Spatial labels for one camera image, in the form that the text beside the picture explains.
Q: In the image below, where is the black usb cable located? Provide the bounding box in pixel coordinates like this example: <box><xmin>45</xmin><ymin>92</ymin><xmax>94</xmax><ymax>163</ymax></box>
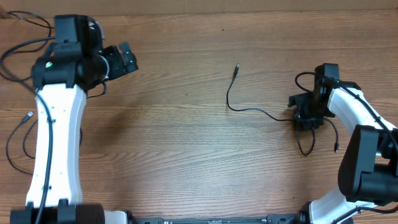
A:
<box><xmin>226</xmin><ymin>63</ymin><xmax>340</xmax><ymax>157</ymax></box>

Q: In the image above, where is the separated black cable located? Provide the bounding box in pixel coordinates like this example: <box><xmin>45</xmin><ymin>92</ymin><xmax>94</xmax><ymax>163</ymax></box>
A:
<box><xmin>6</xmin><ymin>11</ymin><xmax>55</xmax><ymax>54</ymax></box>
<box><xmin>5</xmin><ymin>111</ymin><xmax>83</xmax><ymax>175</ymax></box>

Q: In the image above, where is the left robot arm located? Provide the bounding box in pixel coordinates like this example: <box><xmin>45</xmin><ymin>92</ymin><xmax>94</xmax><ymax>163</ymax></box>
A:
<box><xmin>10</xmin><ymin>14</ymin><xmax>138</xmax><ymax>223</ymax></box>

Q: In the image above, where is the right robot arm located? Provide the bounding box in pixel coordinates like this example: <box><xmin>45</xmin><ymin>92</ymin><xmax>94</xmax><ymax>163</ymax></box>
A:
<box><xmin>288</xmin><ymin>63</ymin><xmax>397</xmax><ymax>223</ymax></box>

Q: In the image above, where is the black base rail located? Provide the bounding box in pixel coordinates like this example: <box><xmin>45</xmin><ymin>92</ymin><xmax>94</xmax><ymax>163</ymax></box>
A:
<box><xmin>128</xmin><ymin>214</ymin><xmax>310</xmax><ymax>224</ymax></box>

